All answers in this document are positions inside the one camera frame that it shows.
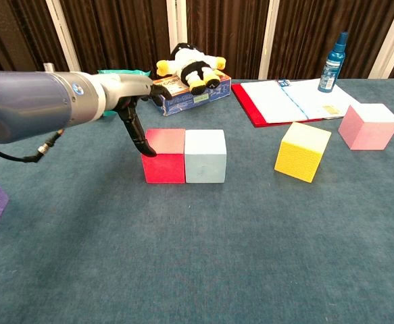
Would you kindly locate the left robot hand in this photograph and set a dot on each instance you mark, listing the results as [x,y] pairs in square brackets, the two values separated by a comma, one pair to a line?
[129,87]

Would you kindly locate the red foam cube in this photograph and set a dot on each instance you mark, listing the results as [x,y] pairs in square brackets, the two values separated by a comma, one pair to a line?
[164,165]

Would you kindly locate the light blue foam cube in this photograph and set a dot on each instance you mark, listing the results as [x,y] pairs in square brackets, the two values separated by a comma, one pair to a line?
[205,162]

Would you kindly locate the yellow foam cube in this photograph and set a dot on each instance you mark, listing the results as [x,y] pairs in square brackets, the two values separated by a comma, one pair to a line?
[299,155]

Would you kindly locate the pink foam cube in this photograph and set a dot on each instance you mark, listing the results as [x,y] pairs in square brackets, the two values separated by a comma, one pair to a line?
[369,130]

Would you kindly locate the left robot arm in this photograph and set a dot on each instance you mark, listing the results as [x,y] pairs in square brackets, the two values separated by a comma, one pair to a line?
[31,101]

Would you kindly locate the teal snack bag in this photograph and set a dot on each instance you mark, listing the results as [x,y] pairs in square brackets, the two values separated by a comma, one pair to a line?
[115,72]

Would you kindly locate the penguin plush toy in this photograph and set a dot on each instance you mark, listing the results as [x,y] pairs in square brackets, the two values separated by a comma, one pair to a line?
[191,65]

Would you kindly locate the blue cardboard box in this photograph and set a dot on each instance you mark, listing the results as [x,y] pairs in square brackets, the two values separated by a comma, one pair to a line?
[196,98]

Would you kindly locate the open red folder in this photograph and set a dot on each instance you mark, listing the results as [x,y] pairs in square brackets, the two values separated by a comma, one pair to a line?
[277,101]

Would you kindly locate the teal felt table mat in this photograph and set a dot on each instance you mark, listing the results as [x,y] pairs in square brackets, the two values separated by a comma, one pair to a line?
[196,253]

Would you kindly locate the blue spray bottle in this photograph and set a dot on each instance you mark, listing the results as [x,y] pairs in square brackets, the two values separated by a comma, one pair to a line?
[332,71]

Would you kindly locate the white frame post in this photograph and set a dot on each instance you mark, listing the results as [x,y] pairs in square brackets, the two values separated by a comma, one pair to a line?
[392,40]
[63,37]
[175,23]
[268,37]

